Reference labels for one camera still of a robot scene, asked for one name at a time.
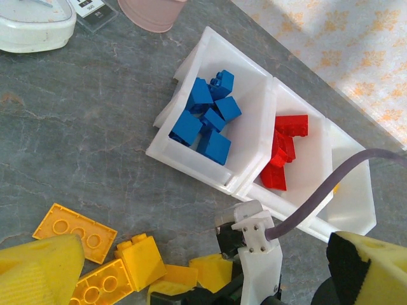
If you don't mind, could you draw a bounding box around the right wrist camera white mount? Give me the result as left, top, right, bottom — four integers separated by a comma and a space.
214, 200, 284, 305

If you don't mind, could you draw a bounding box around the clear case with label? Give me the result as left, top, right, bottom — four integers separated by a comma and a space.
70, 0, 120, 32

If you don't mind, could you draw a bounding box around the white plastic bin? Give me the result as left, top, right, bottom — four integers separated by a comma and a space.
233, 76, 334, 223
286, 119, 378, 244
145, 26, 275, 195

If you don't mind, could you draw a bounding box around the white kitchen scale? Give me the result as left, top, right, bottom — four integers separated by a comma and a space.
0, 0, 78, 54

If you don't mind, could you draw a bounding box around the pink cup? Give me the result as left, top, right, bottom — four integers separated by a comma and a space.
116, 0, 188, 34

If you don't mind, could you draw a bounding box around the long yellow lego brick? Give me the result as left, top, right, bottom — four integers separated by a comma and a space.
69, 258, 135, 305
32, 203, 118, 265

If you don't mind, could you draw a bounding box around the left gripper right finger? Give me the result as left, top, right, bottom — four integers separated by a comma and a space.
327, 231, 407, 305

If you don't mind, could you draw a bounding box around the blue lego brick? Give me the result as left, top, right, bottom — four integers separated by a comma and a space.
208, 69, 235, 99
186, 77, 214, 114
214, 96, 242, 122
200, 107, 226, 133
168, 109, 204, 147
196, 130, 232, 166

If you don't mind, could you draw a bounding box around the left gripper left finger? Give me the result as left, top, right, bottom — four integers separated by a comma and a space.
0, 234, 85, 305

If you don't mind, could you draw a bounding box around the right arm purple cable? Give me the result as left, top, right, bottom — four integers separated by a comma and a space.
265, 148, 407, 245

